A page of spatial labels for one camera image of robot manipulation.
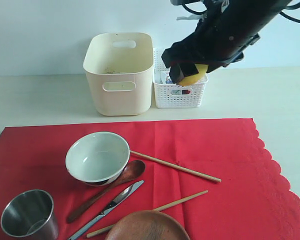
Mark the cream plastic bin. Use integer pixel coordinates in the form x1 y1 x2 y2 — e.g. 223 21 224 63
83 32 154 116

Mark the steel table knife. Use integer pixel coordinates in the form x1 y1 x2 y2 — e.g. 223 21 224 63
67 180 145 240

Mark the upper wooden chopstick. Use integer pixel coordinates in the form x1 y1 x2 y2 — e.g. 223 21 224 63
130 150 222 183

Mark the stainless steel cup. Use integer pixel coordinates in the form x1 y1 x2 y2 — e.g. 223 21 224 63
0 189 59 240

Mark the yellow lemon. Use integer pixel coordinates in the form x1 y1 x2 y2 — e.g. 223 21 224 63
177 64 209 87

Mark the white blue milk carton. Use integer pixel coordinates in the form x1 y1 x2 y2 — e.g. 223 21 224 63
160 70 183 96

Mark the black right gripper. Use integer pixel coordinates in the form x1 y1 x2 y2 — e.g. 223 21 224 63
161 23 260 84

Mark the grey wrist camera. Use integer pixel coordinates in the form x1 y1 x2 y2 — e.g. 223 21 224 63
170 0 201 6

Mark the red table cloth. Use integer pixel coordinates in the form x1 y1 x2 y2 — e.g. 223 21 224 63
0 118 300 240

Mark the brown wooden plate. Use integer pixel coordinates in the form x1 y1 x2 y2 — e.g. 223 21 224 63
105 210 190 240

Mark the red sausage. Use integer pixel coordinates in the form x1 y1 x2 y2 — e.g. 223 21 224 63
182 89 191 95

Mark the white woven plastic basket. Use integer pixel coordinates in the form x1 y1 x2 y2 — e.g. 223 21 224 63
152 48 208 109

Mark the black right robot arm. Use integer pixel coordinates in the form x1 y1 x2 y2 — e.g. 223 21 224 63
161 0 300 86

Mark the white ceramic bowl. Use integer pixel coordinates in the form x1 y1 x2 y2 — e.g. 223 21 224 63
65 131 130 187

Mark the wooden chopstick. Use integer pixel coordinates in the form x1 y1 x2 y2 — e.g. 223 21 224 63
130 150 222 183
86 190 209 239

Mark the lower wooden chopstick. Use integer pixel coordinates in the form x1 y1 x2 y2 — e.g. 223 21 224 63
86 190 209 239

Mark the brown wooden spoon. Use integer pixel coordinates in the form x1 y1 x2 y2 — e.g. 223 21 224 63
66 160 146 224

